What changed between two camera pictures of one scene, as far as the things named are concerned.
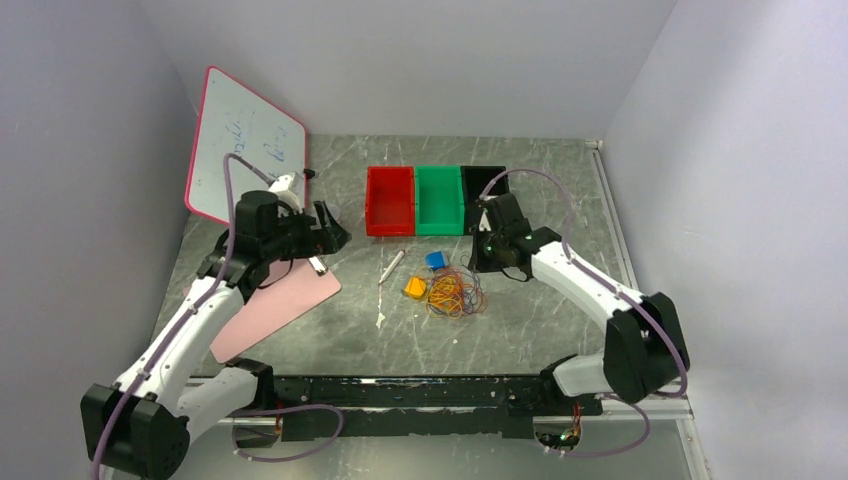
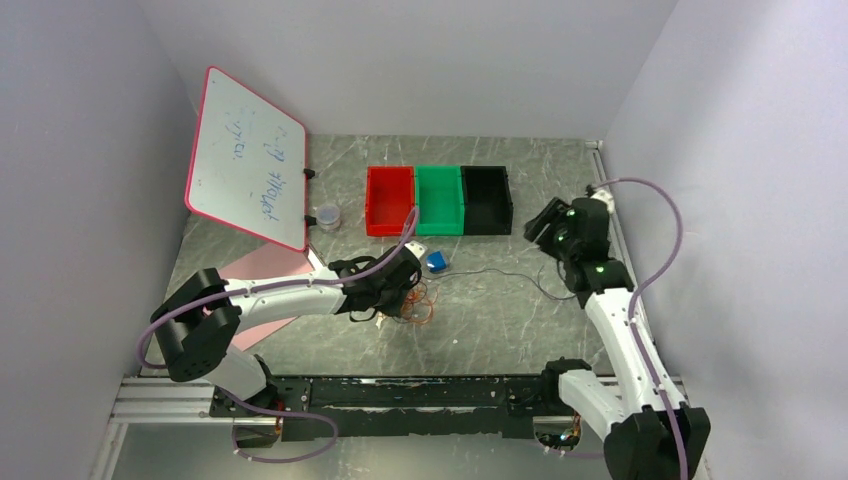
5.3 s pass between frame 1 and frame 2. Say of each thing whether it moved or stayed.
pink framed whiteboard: stayed
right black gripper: moved
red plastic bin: stayed
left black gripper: moved
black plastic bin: stayed
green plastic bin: stayed
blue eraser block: stayed
